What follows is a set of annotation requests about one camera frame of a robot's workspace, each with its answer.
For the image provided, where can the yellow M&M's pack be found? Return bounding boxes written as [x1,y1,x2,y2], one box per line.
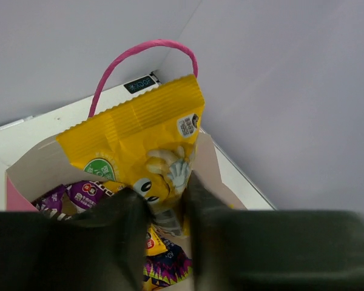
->
[56,75,205,236]
[146,226,167,256]

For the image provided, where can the beige pink paper bag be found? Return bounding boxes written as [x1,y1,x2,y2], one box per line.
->
[5,38,249,291]

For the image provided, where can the purple Krokant snack bag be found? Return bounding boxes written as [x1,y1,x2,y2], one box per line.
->
[142,239,192,290]

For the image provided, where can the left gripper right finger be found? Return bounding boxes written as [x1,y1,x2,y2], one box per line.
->
[184,175,364,290]

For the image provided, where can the purple M&M's pack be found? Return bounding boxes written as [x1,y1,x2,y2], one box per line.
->
[32,181,125,221]

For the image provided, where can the right blue table label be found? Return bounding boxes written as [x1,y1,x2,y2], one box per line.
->
[124,75,158,94]

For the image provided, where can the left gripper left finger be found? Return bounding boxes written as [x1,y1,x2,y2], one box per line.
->
[0,189,150,290]

